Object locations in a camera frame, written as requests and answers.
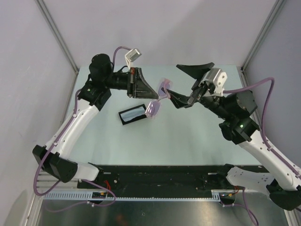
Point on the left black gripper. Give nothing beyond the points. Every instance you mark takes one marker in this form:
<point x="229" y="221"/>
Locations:
<point x="137" y="87"/>

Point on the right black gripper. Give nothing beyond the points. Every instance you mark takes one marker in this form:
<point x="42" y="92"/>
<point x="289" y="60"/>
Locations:
<point x="199" y="89"/>

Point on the black glasses case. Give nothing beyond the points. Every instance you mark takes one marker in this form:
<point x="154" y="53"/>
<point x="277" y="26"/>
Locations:
<point x="130" y="109"/>

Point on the pink purple sunglasses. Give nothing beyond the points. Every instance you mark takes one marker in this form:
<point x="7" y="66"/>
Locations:
<point x="155" y="104"/>

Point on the light blue cleaning cloth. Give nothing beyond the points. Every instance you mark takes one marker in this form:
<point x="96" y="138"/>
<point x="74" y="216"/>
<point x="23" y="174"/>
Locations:
<point x="133" y="114"/>

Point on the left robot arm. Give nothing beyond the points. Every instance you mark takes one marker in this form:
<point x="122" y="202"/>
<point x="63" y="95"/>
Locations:
<point x="53" y="157"/>

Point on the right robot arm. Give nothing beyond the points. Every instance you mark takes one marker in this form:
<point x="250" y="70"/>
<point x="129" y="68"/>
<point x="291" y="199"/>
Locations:
<point x="239" y="129"/>

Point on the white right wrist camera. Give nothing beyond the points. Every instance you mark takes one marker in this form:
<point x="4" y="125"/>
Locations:
<point x="215" y="80"/>

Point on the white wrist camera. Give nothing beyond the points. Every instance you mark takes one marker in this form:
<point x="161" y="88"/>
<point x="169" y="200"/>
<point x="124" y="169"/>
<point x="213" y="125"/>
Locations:
<point x="215" y="80"/>
<point x="131" y="56"/>

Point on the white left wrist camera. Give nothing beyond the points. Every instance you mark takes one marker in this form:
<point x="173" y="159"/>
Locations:
<point x="131" y="56"/>

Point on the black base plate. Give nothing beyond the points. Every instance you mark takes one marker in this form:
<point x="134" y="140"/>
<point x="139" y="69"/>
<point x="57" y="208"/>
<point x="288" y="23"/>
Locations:
<point x="182" y="194"/>

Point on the right aluminium corner post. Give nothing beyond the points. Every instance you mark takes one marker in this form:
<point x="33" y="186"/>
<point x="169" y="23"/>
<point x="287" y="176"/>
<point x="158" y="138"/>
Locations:
<point x="269" y="22"/>

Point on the aluminium corner post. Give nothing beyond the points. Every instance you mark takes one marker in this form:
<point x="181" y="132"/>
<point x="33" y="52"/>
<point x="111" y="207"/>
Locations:
<point x="57" y="34"/>
<point x="269" y="22"/>

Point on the left aluminium corner post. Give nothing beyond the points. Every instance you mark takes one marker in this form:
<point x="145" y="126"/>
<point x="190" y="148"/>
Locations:
<point x="57" y="34"/>

